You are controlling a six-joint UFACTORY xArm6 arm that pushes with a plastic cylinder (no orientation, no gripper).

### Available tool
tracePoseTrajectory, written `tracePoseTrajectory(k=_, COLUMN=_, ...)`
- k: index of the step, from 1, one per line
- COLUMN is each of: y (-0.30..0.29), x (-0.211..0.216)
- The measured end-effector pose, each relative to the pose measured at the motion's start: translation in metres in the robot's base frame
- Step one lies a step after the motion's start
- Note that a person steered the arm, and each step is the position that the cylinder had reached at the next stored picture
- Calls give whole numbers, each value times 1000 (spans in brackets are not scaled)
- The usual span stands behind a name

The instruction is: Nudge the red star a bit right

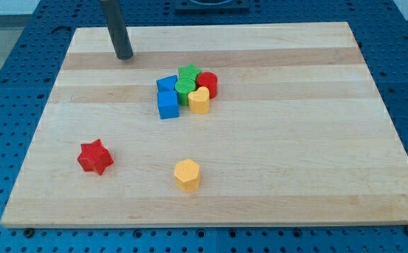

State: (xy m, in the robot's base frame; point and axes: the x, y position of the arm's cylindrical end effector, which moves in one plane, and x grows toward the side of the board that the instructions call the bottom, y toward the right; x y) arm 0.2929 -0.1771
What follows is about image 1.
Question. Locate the red cylinder block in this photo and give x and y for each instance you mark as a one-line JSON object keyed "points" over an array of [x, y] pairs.
{"points": [[210, 81]]}

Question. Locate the yellow heart block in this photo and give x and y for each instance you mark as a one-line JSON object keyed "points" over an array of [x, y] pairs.
{"points": [[199, 100]]}

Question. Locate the blue cube block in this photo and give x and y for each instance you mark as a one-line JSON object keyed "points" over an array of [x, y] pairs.
{"points": [[168, 105]]}

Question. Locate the green cylinder block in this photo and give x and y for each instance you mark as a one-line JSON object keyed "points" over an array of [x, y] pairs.
{"points": [[183, 87]]}

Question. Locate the red star block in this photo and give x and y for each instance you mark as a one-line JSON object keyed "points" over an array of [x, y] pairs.
{"points": [[94, 157]]}

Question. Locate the yellow hexagon block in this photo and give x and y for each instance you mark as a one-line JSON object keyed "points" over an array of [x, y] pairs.
{"points": [[187, 175]]}

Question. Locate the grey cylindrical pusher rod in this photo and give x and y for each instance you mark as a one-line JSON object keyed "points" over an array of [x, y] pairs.
{"points": [[117, 29]]}

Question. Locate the blue triangle block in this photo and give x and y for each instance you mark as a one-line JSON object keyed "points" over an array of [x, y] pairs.
{"points": [[166, 83]]}

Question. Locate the green star block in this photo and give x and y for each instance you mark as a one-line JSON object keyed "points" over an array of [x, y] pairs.
{"points": [[189, 72]]}

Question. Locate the light wooden board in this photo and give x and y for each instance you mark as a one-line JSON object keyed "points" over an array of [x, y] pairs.
{"points": [[298, 134]]}

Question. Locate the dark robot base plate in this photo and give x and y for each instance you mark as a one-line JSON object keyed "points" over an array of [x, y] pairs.
{"points": [[210, 6]]}

